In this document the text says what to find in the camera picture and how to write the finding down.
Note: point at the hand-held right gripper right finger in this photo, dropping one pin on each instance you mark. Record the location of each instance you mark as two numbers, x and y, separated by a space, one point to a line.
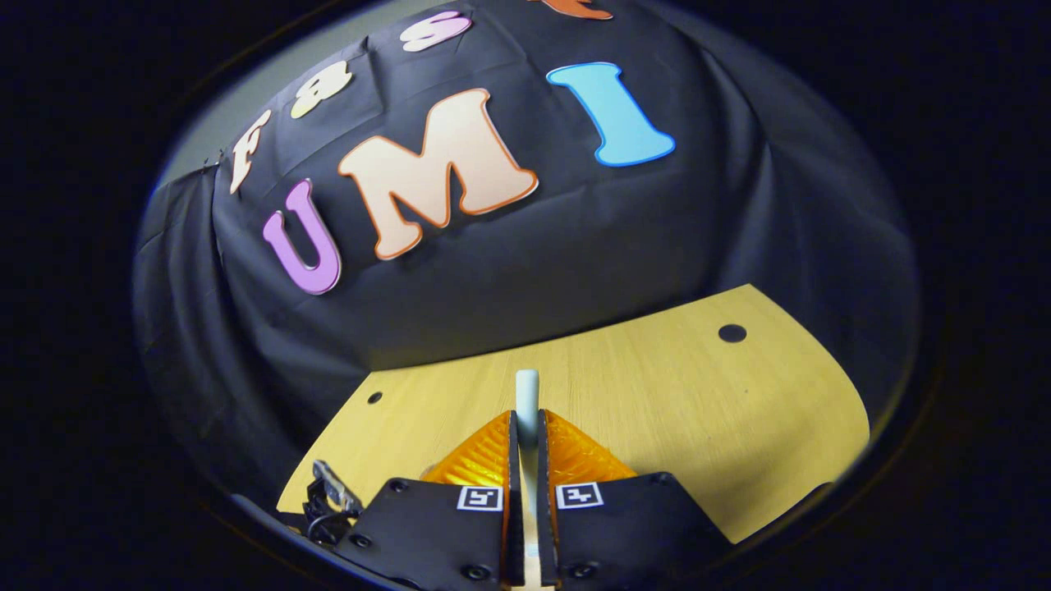
546 525

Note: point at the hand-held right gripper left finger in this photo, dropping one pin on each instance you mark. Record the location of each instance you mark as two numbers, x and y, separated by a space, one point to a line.
513 509

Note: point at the pale green toothbrush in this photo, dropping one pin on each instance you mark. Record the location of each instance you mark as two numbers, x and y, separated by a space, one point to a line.
527 394

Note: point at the wooden desktop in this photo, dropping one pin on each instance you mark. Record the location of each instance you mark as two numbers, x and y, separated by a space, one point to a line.
698 410

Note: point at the black backdrop cloth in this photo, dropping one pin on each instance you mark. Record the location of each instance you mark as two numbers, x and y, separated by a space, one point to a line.
575 246

